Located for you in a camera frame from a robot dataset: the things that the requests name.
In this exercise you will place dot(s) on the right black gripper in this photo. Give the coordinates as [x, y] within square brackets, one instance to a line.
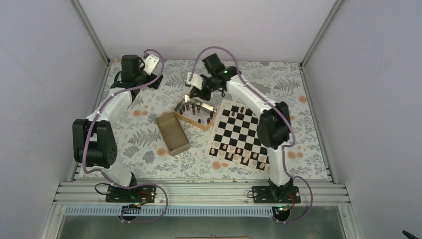
[207, 96]

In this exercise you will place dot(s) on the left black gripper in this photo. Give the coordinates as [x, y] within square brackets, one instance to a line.
[155, 85]

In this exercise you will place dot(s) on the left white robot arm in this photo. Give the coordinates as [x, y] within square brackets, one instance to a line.
[94, 145]

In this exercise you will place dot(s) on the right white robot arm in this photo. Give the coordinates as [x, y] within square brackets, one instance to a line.
[274, 131]

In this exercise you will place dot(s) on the gold tin with dark pieces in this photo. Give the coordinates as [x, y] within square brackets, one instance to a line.
[196, 112]

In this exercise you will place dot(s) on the floral patterned table mat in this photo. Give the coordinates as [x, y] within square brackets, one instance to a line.
[142, 150]

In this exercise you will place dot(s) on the wooden chessboard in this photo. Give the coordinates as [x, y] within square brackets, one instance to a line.
[234, 139]

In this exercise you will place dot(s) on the empty gold tin lid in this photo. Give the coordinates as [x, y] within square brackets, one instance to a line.
[173, 134]

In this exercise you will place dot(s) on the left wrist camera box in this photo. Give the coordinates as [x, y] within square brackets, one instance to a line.
[150, 62]

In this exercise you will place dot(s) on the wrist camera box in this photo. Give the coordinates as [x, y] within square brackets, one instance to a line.
[194, 80]
[150, 62]

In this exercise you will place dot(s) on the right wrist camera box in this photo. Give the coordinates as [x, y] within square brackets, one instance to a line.
[194, 80]

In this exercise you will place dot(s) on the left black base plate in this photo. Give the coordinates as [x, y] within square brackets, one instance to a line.
[144, 194]

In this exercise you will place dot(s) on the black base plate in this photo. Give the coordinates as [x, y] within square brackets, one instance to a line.
[144, 194]
[266, 195]

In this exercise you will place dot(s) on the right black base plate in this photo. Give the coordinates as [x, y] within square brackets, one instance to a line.
[266, 195]

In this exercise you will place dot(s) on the aluminium rail frame front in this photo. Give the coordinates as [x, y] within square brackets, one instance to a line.
[208, 192]

